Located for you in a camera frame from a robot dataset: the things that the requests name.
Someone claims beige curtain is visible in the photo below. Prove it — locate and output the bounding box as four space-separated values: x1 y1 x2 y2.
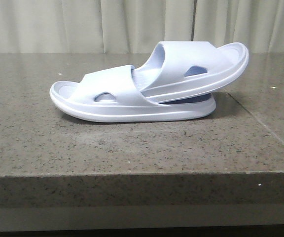
0 0 284 53

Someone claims light blue slipper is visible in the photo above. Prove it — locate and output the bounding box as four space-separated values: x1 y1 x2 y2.
49 65 216 122
132 41 249 103

